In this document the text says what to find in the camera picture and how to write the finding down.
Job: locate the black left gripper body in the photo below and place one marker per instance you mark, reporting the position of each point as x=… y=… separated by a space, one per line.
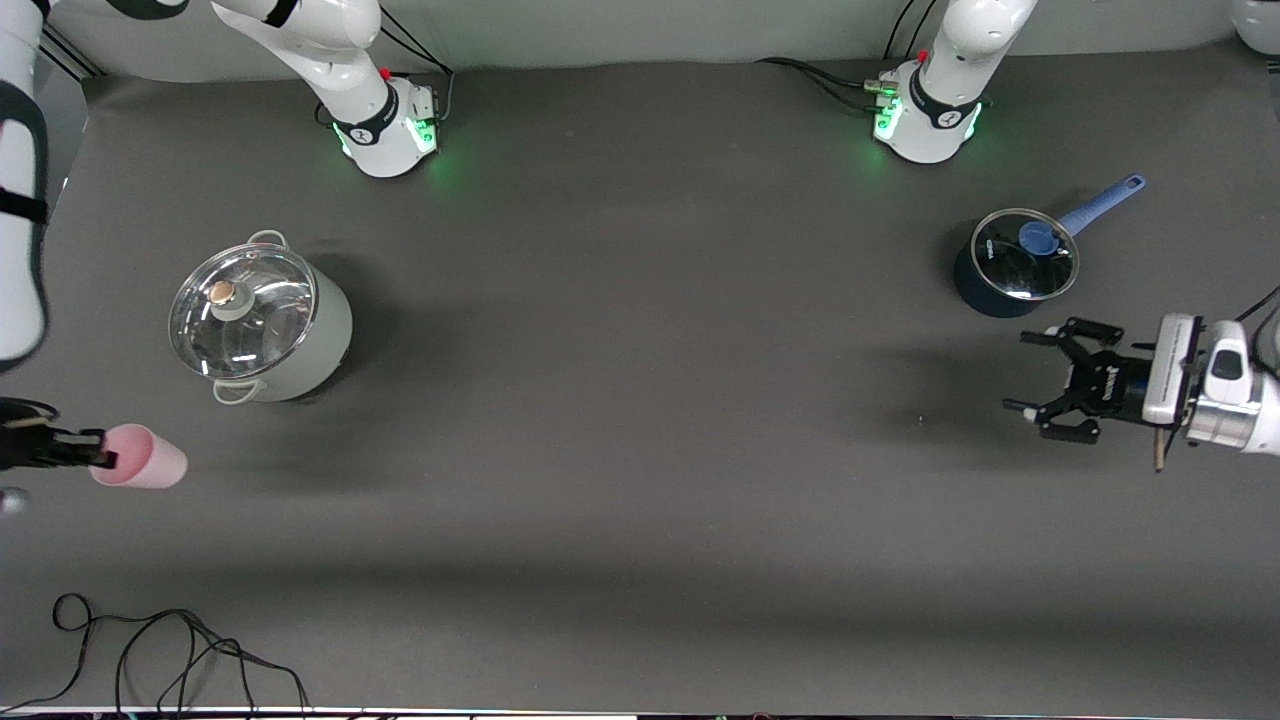
x=1112 y=388

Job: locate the pink plastic cup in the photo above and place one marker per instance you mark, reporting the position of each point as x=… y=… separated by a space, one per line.
x=145 y=458

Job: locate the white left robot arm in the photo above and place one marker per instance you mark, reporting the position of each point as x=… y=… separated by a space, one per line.
x=930 y=125

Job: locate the grey-green stockpot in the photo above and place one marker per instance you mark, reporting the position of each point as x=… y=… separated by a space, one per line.
x=320 y=350

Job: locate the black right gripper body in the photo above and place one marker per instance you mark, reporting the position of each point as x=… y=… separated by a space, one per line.
x=40 y=446

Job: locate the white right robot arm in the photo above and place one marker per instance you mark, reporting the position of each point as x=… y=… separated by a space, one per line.
x=340 y=60

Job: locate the dark grey table mat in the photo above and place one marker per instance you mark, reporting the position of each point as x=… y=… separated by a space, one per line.
x=640 y=450

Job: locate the dark metal frame rail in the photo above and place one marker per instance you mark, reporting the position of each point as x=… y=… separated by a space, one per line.
x=70 y=55

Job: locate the glass lid with blue knob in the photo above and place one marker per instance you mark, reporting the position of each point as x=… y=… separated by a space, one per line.
x=1010 y=270

